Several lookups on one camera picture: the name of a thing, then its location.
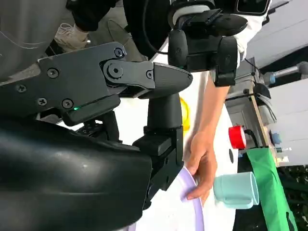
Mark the person's hand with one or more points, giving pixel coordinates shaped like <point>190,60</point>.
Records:
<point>204,158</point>

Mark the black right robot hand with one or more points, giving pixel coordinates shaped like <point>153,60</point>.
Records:
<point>60,180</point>

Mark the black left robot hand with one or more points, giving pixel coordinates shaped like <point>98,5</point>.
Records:
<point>204,48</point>

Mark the lilac plate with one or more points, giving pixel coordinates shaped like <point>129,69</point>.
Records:
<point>185,179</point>

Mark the orange white toy bread roll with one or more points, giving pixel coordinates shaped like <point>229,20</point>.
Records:
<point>185,113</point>

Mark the red emergency stop button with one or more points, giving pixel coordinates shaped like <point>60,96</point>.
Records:
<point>237,137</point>

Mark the pale green mug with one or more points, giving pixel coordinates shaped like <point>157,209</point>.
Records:
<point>233,187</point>

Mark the person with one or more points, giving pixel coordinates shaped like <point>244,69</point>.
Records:
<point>250,29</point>

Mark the green cloth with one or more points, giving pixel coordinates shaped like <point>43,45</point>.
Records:
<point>267,183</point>

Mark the wooden desk bar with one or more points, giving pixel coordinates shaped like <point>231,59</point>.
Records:
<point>258,115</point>

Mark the small blue object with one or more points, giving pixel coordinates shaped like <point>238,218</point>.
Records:
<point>275,137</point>

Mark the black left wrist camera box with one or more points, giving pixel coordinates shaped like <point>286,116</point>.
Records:
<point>252,6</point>

